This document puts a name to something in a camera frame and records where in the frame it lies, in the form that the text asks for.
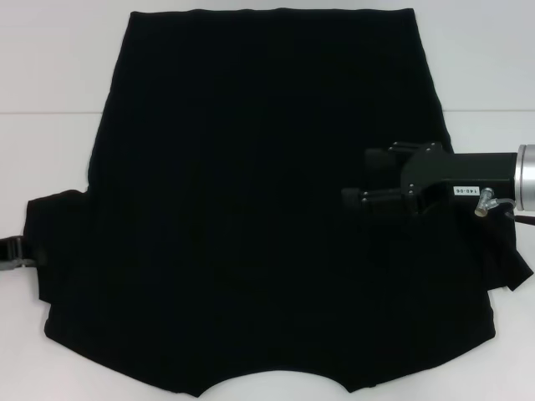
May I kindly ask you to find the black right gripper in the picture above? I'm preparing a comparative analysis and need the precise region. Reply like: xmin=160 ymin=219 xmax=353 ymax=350
xmin=341 ymin=141 xmax=522 ymax=218

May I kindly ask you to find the black shirt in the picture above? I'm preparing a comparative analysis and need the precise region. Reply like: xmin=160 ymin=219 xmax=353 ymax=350
xmin=23 ymin=8 xmax=535 ymax=396

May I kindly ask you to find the right gripper cable with plugs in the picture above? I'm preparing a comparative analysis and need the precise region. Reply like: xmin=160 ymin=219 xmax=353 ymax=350
xmin=474 ymin=187 xmax=535 ymax=226

